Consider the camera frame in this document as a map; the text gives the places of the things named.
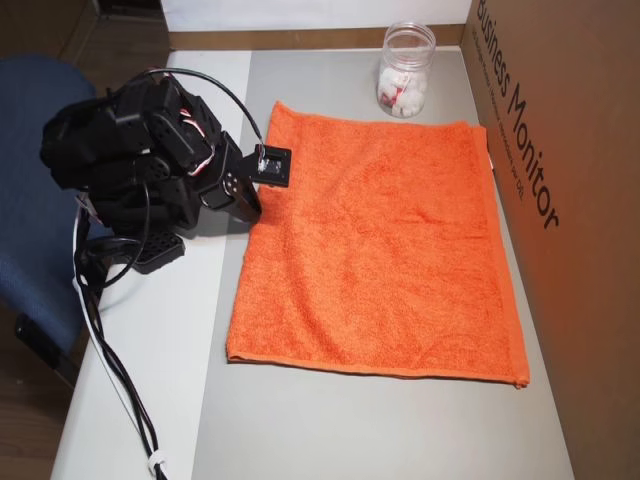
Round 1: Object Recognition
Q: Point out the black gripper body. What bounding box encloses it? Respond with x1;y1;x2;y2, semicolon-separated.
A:
197;130;243;211

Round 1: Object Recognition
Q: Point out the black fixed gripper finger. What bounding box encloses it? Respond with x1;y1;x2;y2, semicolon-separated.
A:
248;182;265;223

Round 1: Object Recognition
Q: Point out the Business Monitor cardboard box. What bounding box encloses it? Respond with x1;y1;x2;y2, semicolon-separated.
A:
459;0;640;480

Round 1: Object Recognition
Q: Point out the orange terry towel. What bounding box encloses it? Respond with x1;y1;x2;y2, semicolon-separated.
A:
224;99;531;391

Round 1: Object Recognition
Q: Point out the clear plastic jar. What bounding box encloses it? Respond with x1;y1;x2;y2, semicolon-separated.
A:
375;20;437;119

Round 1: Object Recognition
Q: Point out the black camera cable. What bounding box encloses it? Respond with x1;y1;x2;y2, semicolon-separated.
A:
142;68;266;154

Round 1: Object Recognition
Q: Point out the white cable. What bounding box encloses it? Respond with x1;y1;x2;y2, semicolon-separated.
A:
72;214;154;449

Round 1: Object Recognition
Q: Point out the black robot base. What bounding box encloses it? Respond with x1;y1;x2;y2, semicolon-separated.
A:
87;189;202;276

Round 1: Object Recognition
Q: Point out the red white paper label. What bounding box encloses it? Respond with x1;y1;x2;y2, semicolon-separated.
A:
378;74;412;109

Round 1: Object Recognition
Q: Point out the blue office chair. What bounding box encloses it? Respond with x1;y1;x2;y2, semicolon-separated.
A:
0;54;109;362

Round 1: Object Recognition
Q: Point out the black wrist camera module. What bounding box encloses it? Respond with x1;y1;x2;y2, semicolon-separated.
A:
239;143;293;189

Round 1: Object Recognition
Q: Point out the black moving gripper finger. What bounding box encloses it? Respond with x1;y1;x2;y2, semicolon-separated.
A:
221;170;258;218

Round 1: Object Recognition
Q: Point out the black chair frame part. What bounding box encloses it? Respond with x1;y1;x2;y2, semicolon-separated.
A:
13;313;80;389

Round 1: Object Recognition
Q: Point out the grey table mat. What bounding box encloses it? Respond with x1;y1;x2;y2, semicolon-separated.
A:
191;46;576;480

